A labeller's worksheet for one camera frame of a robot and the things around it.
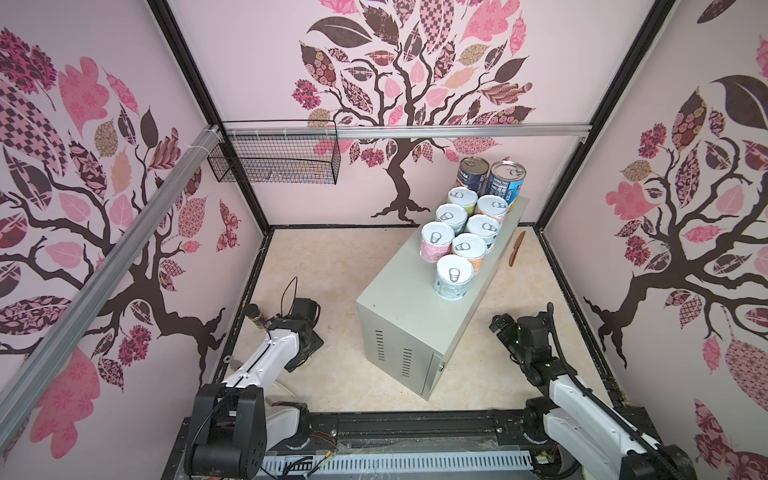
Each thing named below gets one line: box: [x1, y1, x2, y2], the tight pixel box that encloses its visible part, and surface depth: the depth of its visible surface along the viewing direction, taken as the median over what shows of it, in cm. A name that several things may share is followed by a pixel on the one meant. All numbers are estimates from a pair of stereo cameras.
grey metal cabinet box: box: [356, 198, 530, 400], surface depth 61 cm
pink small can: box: [420, 221, 455, 263], surface depth 65 cm
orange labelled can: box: [452, 233, 488, 273], surface depth 62 cm
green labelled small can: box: [448, 186, 478, 216], surface depth 74 cm
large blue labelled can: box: [486, 160, 527, 212], surface depth 72 cm
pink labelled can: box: [477, 194, 509, 224], surface depth 71 cm
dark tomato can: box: [456, 156, 490, 196], surface depth 74 cm
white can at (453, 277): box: [434, 254, 475, 301], surface depth 59 cm
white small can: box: [466, 214, 501, 245], surface depth 67 cm
